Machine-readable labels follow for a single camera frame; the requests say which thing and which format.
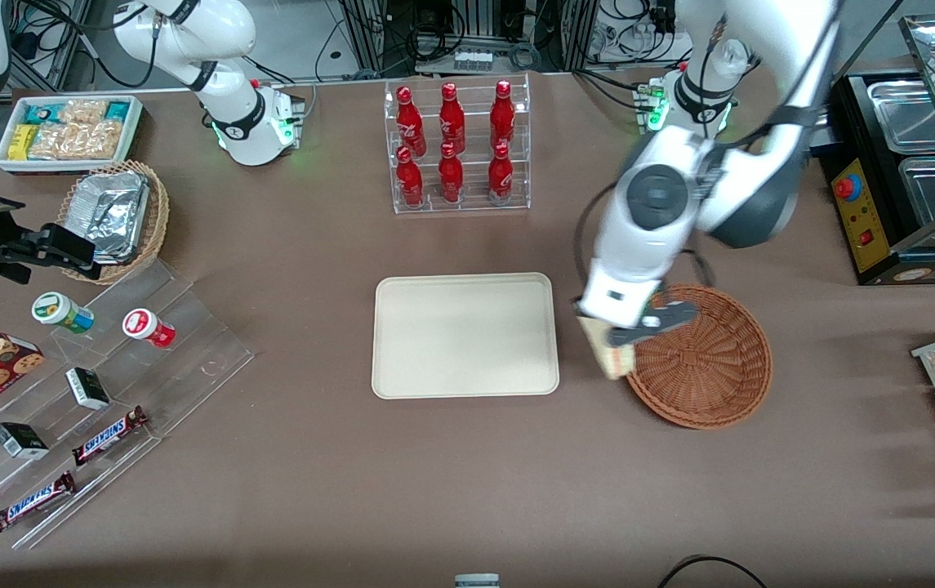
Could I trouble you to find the triangular sandwich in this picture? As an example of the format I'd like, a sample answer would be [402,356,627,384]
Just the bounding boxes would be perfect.
[579,316,640,382]

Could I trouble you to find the round brown wicker basket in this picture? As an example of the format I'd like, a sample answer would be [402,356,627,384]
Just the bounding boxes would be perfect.
[626,283,773,430]

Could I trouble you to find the light wicker basket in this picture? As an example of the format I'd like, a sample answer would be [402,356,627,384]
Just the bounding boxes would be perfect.
[58,159,171,285]

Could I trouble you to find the cream plastic tray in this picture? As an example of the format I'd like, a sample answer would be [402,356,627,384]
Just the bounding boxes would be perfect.
[372,273,560,400]

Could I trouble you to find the green lidded cup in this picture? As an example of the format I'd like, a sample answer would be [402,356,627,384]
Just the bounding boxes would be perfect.
[32,292,96,335]

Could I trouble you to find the stacked aluminium foil trays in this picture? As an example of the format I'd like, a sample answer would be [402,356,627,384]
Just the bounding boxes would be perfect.
[69,171,150,264]

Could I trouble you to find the red lidded cup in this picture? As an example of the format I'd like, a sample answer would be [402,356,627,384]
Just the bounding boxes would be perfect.
[122,308,177,350]

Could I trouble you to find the large clear cracker bag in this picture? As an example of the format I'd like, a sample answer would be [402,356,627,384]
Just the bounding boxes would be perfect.
[28,120,124,161]

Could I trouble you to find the yellow snack pack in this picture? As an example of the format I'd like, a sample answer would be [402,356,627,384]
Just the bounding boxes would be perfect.
[7,123,40,161]

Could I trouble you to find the small black box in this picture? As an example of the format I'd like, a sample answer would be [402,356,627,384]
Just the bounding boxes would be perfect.
[65,367,112,412]
[0,421,51,461]

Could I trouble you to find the white plastic snack bin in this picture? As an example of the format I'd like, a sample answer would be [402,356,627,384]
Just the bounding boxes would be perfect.
[0,95,145,175]

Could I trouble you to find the clear acrylic stepped shelf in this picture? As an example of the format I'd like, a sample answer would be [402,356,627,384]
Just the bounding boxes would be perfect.
[0,256,256,550]

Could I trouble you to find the small clear cracker bag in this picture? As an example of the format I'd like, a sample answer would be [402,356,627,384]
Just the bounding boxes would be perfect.
[58,99,109,126]

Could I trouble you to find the snickers chocolate bar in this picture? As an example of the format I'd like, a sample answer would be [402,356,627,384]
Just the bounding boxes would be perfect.
[71,405,149,467]
[0,470,78,534]

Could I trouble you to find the red soda bottle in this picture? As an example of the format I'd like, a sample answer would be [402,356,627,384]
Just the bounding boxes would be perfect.
[438,142,465,204]
[395,86,428,158]
[489,79,516,149]
[439,82,467,154]
[488,142,514,204]
[395,146,425,208]

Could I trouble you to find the clear acrylic bottle rack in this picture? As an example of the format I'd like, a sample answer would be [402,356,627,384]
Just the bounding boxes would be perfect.
[383,73,532,216]

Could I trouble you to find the black food warmer cabinet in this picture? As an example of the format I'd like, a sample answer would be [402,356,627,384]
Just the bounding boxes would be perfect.
[818,12,935,287]

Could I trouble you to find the black floor cable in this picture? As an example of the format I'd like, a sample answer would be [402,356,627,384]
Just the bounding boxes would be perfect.
[657,555,771,588]

